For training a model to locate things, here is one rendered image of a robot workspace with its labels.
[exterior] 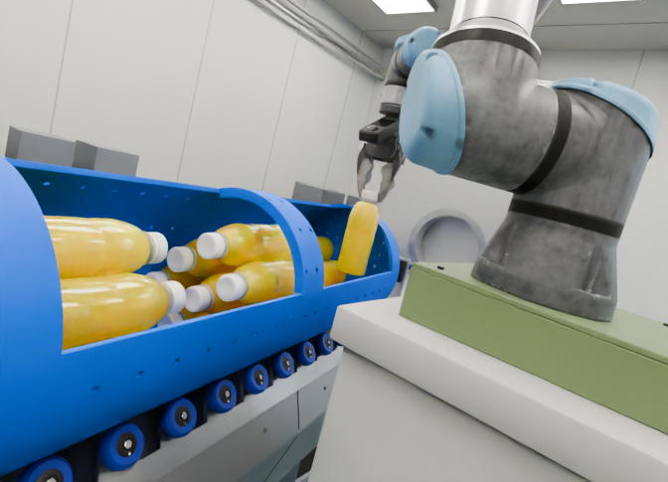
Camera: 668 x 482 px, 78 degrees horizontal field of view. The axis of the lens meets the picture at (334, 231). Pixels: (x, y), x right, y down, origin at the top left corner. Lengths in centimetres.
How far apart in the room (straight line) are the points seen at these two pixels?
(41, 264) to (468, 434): 37
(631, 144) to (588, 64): 523
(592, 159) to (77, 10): 392
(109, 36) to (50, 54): 49
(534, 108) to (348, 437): 39
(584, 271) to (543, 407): 15
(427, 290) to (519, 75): 24
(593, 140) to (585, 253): 11
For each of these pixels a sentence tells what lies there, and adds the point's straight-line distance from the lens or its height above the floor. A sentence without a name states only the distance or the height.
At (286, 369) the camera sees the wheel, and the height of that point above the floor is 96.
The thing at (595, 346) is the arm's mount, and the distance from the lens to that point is 44.
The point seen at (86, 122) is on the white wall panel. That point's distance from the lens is 411.
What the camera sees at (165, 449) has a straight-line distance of 58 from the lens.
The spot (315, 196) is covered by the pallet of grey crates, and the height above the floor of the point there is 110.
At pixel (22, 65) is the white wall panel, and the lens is 397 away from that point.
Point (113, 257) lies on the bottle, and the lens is 49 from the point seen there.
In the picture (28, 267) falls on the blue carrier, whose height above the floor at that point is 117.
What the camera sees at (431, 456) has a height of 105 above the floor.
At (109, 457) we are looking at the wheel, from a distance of 51.
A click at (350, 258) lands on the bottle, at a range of 93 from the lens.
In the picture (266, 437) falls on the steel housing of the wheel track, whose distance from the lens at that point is 74.
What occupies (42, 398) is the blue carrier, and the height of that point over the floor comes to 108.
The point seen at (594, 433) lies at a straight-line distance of 39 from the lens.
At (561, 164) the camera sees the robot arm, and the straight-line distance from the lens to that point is 47.
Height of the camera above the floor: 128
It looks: 7 degrees down
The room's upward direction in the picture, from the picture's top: 14 degrees clockwise
